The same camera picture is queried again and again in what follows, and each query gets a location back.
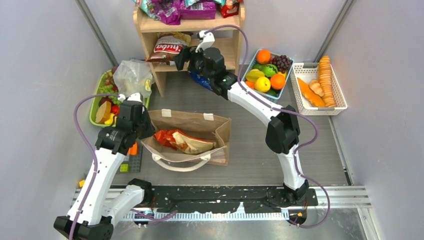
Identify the orange snack bag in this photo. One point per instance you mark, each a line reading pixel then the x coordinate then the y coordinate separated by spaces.
pixel 178 140

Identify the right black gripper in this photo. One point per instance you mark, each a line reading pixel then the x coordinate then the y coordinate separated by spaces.
pixel 182 59

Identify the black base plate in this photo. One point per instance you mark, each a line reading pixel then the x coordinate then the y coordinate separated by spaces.
pixel 189 199

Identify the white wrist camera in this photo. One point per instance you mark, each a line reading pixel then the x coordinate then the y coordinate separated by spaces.
pixel 132 97
pixel 206 38

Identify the blue snack bag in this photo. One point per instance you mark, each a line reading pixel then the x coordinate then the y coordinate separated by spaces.
pixel 201 80

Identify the orange fruit top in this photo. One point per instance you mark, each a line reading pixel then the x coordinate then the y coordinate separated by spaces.
pixel 263 56

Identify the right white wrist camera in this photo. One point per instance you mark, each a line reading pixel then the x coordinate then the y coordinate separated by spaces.
pixel 206 38

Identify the clear plastic bag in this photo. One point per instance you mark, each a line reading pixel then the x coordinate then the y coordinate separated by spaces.
pixel 134 76

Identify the red snack bag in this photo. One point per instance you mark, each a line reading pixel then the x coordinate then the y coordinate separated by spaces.
pixel 229 8

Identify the Chuba chips bag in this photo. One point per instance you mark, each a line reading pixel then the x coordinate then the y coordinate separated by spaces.
pixel 168 45

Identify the orange fruit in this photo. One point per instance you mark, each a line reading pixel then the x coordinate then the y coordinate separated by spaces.
pixel 263 56
pixel 278 81

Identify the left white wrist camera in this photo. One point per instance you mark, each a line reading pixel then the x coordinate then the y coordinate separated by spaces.
pixel 132 97

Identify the white bread basket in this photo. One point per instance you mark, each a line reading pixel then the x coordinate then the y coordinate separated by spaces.
pixel 307 72

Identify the green grape bunch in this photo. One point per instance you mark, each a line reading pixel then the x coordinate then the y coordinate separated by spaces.
pixel 109 89

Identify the orange curved toy track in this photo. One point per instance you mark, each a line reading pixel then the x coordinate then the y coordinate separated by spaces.
pixel 133 150

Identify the green fruit tray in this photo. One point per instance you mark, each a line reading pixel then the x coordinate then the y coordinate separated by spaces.
pixel 101 115

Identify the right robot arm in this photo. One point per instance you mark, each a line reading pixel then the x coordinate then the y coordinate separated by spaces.
pixel 282 125

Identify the small croissant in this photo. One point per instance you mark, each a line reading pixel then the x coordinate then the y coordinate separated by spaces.
pixel 315 86

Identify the orange bread loaf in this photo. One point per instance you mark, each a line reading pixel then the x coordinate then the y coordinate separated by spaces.
pixel 314 99

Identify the orange fruit lower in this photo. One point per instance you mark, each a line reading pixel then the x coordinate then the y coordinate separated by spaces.
pixel 278 81

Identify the brown burlap grocery bag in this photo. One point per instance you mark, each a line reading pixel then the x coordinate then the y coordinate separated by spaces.
pixel 206 126

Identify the stacked round crackers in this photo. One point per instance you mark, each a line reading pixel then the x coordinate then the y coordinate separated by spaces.
pixel 325 81

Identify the purple snack bag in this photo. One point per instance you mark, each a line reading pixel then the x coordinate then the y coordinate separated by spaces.
pixel 165 11

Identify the magenta snack bag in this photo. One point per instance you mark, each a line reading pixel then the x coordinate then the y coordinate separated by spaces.
pixel 197 9

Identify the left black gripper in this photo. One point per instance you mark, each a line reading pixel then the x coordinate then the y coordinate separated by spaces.
pixel 145 124

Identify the dark grape bunch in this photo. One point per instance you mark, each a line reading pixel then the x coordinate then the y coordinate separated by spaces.
pixel 282 62

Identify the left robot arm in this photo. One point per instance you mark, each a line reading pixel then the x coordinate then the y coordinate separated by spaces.
pixel 90 217

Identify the lime lego brick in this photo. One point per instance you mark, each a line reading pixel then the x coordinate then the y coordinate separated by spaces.
pixel 124 168

